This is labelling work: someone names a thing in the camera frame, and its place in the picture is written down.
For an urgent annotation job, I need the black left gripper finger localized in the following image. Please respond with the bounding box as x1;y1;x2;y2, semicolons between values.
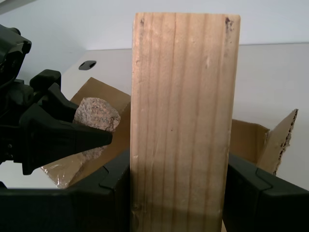
18;103;113;175
29;69;80;123

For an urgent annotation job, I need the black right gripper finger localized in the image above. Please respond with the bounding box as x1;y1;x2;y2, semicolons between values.
222;153;309;232
0;149;132;232

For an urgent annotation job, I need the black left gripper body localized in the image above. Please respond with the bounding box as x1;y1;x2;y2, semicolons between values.
0;79;35;165

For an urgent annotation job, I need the speckled beige rock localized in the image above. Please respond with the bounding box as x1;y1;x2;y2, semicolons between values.
72;97;121;160

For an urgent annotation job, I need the light wooden block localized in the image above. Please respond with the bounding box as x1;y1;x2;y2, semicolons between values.
130;12;241;232

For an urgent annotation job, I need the open brown cardboard box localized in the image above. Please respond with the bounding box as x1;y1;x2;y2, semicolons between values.
40;76;299;232

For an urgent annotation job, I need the black table cable grommet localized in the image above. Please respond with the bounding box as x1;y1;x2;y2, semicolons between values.
79;60;97;71

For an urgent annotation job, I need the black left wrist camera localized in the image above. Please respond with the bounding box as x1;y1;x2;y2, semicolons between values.
0;24;32;84

